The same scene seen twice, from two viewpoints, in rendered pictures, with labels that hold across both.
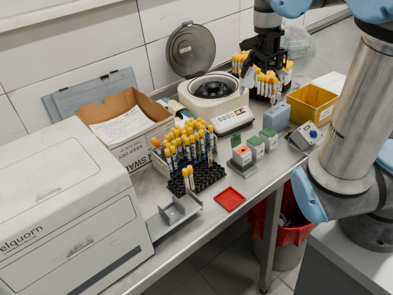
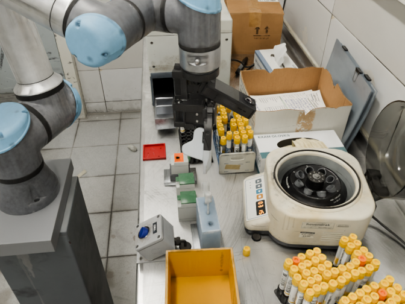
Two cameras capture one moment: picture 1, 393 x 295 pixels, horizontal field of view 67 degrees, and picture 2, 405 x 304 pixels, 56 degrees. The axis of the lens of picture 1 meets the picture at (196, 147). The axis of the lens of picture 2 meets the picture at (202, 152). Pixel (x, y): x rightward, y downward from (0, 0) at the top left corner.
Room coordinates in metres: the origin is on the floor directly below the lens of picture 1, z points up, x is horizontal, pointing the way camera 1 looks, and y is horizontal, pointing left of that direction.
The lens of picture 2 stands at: (1.12, -0.79, 1.62)
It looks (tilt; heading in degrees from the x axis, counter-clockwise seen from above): 40 degrees down; 118
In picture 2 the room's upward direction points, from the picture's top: straight up
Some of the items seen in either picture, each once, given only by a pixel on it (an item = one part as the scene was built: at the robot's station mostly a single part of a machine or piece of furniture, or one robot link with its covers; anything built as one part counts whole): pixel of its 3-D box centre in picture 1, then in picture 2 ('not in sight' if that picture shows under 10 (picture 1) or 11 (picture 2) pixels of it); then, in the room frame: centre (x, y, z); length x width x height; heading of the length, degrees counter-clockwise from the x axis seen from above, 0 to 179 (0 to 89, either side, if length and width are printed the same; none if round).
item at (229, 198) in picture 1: (229, 198); (153, 151); (0.57, -0.08, 0.88); 0.07 x 0.07 x 0.01; 34
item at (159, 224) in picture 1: (165, 218); (164, 104); (0.50, 0.10, 0.92); 0.21 x 0.07 x 0.05; 124
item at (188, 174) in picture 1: (195, 168); (194, 130); (0.66, 0.01, 0.93); 0.17 x 0.09 x 0.11; 125
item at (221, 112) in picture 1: (216, 100); (305, 193); (1.03, -0.10, 0.94); 0.30 x 0.24 x 0.12; 25
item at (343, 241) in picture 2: not in sight; (339, 254); (1.14, -0.23, 0.94); 0.02 x 0.02 x 0.11
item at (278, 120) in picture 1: (276, 120); (207, 227); (0.86, -0.29, 0.93); 0.10 x 0.07 x 0.10; 126
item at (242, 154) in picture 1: (241, 157); (179, 166); (0.70, -0.14, 0.92); 0.05 x 0.04 x 0.06; 33
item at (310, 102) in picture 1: (310, 106); (200, 292); (0.93, -0.44, 0.93); 0.13 x 0.13 x 0.10; 31
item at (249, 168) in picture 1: (241, 163); (179, 174); (0.70, -0.14, 0.89); 0.09 x 0.05 x 0.04; 33
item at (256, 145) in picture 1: (255, 148); (185, 187); (0.75, -0.19, 0.91); 0.05 x 0.04 x 0.07; 34
